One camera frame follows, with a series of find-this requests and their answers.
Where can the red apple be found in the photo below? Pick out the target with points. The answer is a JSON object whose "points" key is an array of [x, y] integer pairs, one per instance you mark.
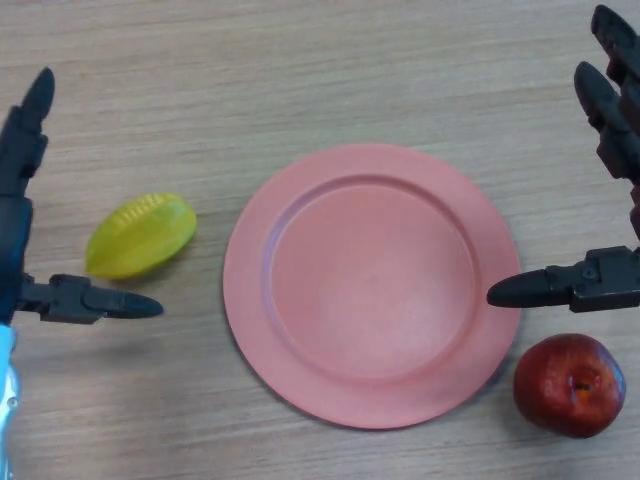
{"points": [[567, 387]]}

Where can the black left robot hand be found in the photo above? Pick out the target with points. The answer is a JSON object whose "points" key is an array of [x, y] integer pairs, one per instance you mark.
{"points": [[70, 300]]}

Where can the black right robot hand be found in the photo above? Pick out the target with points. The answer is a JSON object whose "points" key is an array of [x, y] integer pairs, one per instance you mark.
{"points": [[605, 285]]}

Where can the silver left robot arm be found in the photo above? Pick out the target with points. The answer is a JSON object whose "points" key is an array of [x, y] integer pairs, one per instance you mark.
{"points": [[7, 390]]}

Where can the pink round plate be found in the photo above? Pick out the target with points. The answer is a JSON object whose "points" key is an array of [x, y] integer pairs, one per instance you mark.
{"points": [[372, 285]]}

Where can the yellow starfruit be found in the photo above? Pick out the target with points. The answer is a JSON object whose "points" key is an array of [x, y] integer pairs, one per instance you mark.
{"points": [[140, 237]]}

